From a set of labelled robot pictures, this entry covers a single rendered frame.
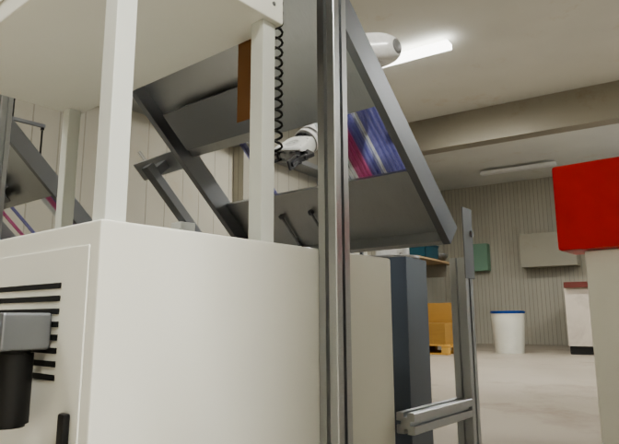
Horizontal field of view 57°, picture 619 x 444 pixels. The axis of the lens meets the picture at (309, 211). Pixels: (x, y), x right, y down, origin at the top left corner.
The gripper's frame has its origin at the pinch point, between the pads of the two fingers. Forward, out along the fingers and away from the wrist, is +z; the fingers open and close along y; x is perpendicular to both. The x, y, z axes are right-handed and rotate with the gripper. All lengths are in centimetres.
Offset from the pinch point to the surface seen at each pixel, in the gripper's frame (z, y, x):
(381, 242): 7.8, 33.4, 19.1
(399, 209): 6.9, 40.0, 9.1
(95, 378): 97, 46, -20
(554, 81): -517, -26, 151
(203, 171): 10.4, -19.9, -2.6
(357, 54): 18, 43, -33
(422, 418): 51, 60, 30
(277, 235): 6.2, -2.7, 20.8
